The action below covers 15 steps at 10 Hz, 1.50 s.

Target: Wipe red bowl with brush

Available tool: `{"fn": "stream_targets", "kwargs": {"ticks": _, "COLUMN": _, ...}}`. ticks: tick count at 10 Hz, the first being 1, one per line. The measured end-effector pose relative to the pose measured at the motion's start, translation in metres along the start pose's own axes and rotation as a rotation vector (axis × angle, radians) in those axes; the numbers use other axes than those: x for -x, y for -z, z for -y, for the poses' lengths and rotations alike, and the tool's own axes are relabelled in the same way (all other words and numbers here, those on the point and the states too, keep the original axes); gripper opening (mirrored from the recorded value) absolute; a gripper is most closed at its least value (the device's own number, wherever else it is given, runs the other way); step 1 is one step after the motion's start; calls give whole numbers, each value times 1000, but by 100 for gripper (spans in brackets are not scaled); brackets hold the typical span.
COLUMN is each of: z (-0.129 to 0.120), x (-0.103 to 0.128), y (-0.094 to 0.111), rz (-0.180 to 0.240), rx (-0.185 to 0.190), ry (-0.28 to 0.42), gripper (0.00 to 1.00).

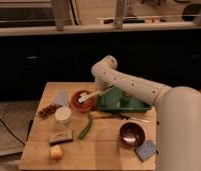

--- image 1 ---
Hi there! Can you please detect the white dish brush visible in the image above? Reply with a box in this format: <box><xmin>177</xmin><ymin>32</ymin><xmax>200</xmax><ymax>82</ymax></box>
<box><xmin>78</xmin><ymin>90</ymin><xmax>106</xmax><ymax>103</ymax></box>

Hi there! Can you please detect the white cup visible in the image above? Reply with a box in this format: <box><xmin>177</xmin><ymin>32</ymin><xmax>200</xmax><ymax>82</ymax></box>
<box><xmin>55</xmin><ymin>106</ymin><xmax>72</xmax><ymax>124</ymax></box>

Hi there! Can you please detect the yellow onion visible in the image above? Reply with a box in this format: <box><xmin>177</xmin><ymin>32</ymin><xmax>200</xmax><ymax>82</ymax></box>
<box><xmin>50</xmin><ymin>145</ymin><xmax>63</xmax><ymax>160</ymax></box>

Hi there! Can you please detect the dark rectangular block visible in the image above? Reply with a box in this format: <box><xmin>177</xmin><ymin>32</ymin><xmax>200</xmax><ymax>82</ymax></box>
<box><xmin>49</xmin><ymin>130</ymin><xmax>73</xmax><ymax>145</ymax></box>

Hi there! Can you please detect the blue sponge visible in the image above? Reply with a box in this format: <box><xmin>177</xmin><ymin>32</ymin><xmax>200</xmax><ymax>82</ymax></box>
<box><xmin>135</xmin><ymin>140</ymin><xmax>155</xmax><ymax>162</ymax></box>

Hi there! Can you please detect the red bowl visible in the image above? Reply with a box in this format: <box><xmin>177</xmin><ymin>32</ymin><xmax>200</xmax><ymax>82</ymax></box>
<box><xmin>70</xmin><ymin>90</ymin><xmax>95</xmax><ymax>113</ymax></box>

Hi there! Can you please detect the black cable on floor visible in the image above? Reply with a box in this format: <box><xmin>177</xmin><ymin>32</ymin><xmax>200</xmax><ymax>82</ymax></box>
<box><xmin>0</xmin><ymin>111</ymin><xmax>27</xmax><ymax>147</ymax></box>

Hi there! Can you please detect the green tray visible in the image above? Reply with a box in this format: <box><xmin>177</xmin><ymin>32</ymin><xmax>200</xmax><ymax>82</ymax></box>
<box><xmin>97</xmin><ymin>87</ymin><xmax>151</xmax><ymax>113</ymax></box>

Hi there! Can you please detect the dark purple bowl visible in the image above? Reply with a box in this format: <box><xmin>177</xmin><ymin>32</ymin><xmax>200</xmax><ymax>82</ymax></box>
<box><xmin>119</xmin><ymin>122</ymin><xmax>145</xmax><ymax>148</ymax></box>

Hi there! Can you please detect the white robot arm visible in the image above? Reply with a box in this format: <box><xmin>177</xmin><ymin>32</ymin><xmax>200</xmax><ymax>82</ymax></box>
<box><xmin>91</xmin><ymin>56</ymin><xmax>201</xmax><ymax>171</ymax></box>

